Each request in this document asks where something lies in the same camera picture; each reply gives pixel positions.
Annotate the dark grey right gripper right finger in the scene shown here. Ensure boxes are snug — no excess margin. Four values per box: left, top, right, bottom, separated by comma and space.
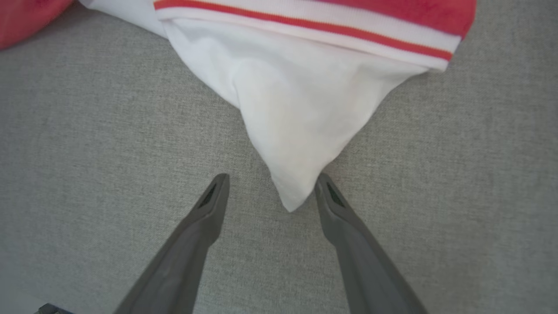
315, 173, 429, 314

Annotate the grey fabric sofa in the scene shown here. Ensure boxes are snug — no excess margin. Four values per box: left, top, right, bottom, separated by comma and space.
0, 0, 558, 314

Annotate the red and white t-shirt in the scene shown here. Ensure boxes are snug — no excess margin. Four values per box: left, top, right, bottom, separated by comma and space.
0, 0, 478, 213

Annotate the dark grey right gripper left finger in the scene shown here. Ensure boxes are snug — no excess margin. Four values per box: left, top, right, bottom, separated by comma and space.
114, 173, 230, 314

